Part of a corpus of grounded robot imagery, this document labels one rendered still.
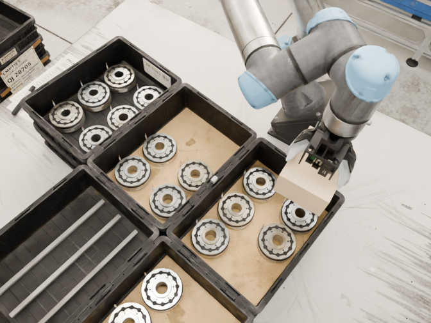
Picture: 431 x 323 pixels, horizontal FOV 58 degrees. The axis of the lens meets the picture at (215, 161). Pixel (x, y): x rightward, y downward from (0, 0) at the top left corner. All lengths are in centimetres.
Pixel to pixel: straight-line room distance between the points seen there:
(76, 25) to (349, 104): 246
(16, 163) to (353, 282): 114
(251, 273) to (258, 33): 62
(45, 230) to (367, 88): 89
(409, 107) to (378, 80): 212
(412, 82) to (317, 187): 208
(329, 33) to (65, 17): 248
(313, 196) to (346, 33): 35
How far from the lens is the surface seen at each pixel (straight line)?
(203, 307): 104
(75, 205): 117
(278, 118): 136
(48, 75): 165
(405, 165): 153
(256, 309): 95
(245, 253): 108
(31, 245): 116
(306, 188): 85
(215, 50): 167
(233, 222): 107
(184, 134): 124
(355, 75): 62
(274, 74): 69
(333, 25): 70
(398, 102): 272
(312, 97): 129
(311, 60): 69
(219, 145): 122
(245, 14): 80
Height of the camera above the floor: 185
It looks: 60 degrees down
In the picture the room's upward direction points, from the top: 6 degrees clockwise
